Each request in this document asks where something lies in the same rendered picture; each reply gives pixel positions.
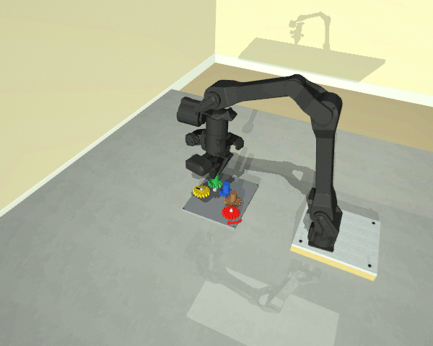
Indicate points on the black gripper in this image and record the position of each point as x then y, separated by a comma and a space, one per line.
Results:
217, 154

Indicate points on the yellow gear with black stripe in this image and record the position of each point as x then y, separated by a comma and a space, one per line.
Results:
199, 193

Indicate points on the red gear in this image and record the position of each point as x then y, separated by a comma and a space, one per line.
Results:
231, 215

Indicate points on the blue gear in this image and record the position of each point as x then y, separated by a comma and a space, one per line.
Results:
225, 191

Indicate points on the green gear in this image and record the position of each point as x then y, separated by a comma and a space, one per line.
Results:
215, 182

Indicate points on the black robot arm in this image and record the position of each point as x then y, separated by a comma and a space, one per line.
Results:
324, 109

